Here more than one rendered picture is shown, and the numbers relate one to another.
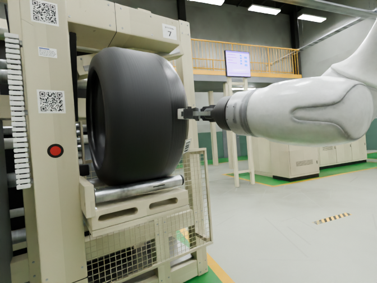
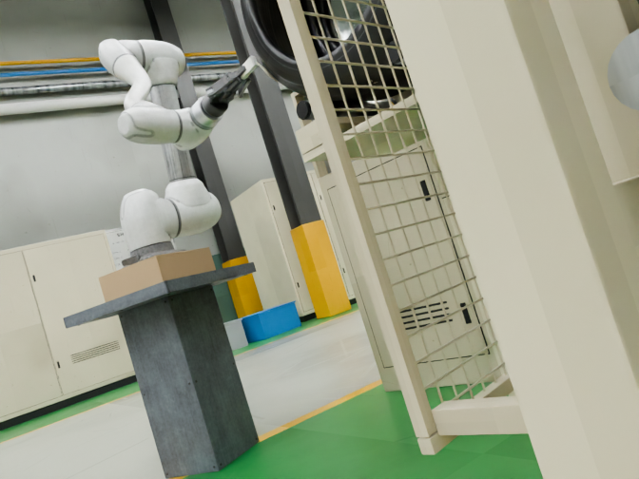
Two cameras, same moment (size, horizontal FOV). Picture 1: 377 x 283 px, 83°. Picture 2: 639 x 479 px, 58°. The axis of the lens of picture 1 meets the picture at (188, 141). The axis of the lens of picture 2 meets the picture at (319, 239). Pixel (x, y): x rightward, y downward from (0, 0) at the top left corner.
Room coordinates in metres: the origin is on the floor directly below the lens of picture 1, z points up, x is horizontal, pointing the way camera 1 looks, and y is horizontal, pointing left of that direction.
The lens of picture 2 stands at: (2.16, -0.30, 0.52)
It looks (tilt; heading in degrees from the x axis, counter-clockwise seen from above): 4 degrees up; 167
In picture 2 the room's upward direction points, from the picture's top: 17 degrees counter-clockwise
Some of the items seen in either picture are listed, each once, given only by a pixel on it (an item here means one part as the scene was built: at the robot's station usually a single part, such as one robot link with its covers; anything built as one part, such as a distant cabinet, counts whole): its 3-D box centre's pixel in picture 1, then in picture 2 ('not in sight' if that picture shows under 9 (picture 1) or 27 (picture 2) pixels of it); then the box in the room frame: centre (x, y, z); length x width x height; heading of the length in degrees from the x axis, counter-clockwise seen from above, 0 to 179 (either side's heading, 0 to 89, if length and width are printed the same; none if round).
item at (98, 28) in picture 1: (123, 31); not in sight; (1.22, 0.33, 1.71); 0.61 x 0.25 x 0.15; 123
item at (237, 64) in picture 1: (237, 64); not in sight; (4.56, -1.17, 2.60); 0.60 x 0.05 x 0.55; 110
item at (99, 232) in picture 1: (130, 206); (406, 125); (0.91, 0.27, 0.80); 0.37 x 0.36 x 0.02; 33
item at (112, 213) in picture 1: (141, 205); (358, 133); (0.79, 0.19, 0.83); 0.36 x 0.09 x 0.06; 123
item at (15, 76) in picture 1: (20, 112); not in sight; (0.68, 0.52, 1.19); 0.05 x 0.04 x 0.48; 33
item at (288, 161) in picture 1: (293, 151); not in sight; (5.01, -2.45, 0.62); 0.90 x 0.56 x 1.25; 110
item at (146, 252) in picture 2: not in sight; (148, 256); (-0.02, -0.44, 0.78); 0.22 x 0.18 x 0.06; 130
